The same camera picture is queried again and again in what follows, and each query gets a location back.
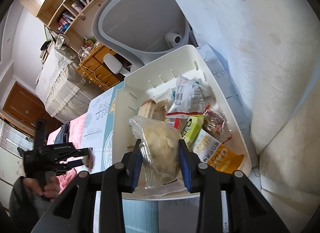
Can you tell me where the grey office chair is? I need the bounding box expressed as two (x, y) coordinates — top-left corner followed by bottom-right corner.
(92, 0), (197, 76)

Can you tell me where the person left hand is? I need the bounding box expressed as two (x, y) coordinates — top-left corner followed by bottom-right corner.
(22, 176), (60, 202)

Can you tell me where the clear bag pale bread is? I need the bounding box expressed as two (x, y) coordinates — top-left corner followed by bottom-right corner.
(129, 116), (182, 189)

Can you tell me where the wooden bookshelf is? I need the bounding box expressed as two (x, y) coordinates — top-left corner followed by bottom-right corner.
(19, 0), (105, 52)

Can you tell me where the red white snack packet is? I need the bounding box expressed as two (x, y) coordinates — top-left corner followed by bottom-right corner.
(166, 75), (207, 119)

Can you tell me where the white floral quilt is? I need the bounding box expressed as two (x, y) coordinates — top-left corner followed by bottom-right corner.
(176, 0), (319, 232)

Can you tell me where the large clear cake bag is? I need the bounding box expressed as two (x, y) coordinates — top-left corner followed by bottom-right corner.
(138, 95), (173, 121)

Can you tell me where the small dark red packet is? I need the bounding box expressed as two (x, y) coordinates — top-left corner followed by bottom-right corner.
(82, 154), (95, 172)

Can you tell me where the pink blanket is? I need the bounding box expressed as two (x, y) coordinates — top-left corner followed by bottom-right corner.
(46, 112), (89, 194)

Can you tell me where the dark blue cloth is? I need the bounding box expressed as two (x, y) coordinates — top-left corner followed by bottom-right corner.
(54, 122), (70, 144)

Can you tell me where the wooden desk with drawers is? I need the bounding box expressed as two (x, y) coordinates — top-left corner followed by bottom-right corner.
(76, 43), (124, 91)

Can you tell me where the lace covered cabinet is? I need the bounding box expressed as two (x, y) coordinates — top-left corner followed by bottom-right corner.
(35, 47), (103, 124)

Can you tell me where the green snack packet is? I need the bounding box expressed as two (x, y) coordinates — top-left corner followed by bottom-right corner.
(181, 115), (204, 150)

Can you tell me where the orange snack packet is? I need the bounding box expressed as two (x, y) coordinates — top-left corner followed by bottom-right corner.
(193, 130), (244, 174)

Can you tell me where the peanut snack bag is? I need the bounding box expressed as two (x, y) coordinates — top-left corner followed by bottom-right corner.
(202, 107), (225, 138)

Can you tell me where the teal patterned bed sheet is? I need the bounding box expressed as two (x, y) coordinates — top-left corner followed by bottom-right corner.
(81, 45), (261, 232)

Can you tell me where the white plastic storage bin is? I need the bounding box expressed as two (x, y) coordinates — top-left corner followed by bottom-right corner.
(112, 45), (252, 200)

